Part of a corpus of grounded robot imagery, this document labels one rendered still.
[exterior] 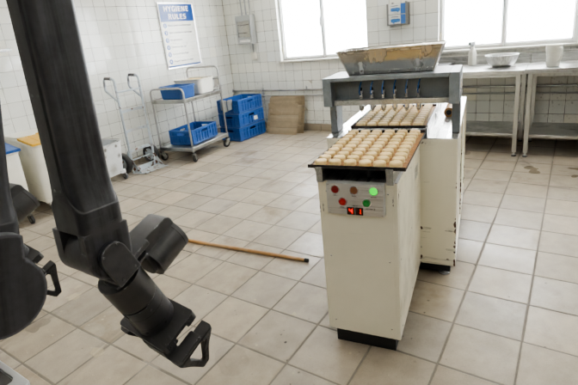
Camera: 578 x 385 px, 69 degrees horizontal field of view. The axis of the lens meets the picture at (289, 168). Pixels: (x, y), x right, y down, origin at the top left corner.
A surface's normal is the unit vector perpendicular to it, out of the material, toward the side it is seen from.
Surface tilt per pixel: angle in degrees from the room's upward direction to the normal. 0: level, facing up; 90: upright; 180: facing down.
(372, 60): 115
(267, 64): 90
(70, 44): 90
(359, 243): 90
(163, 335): 23
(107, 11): 90
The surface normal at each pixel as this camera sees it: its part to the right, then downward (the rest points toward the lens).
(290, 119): -0.53, -0.09
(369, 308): -0.40, 0.32
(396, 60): -0.32, 0.69
